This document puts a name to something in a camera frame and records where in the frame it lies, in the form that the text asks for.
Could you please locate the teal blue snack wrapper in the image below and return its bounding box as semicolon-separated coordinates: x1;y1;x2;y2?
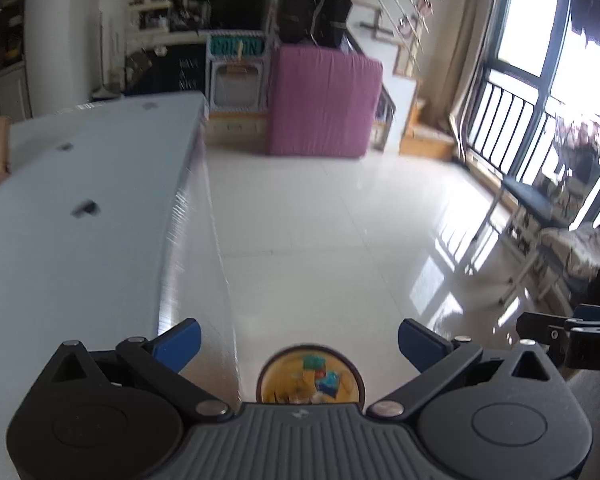
314;370;340;399

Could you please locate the folding chair with cushion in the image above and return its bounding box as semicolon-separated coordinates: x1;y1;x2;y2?
474;173;600;306

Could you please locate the yellow wastebasket dark rim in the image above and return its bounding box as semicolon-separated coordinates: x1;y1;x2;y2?
256;344;366;408

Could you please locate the teal torn wrapper piece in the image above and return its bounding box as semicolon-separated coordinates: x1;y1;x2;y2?
302;354;327;372

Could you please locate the white table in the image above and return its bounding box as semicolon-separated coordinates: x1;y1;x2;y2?
0;92;207;479

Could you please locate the pink upright mattress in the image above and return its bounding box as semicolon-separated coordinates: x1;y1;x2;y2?
266;44;382;158

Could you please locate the black chalkboard sign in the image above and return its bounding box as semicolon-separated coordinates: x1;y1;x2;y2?
123;44;207;96

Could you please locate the white pet cage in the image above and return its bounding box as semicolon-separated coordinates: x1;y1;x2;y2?
206;30;268;113

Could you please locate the wooden staircase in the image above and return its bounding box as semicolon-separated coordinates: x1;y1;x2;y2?
348;1;457;155

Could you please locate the beige curtain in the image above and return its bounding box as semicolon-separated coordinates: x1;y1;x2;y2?
437;0;496;138

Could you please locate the black vest on hanger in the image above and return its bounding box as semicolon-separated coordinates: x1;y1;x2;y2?
277;0;352;49

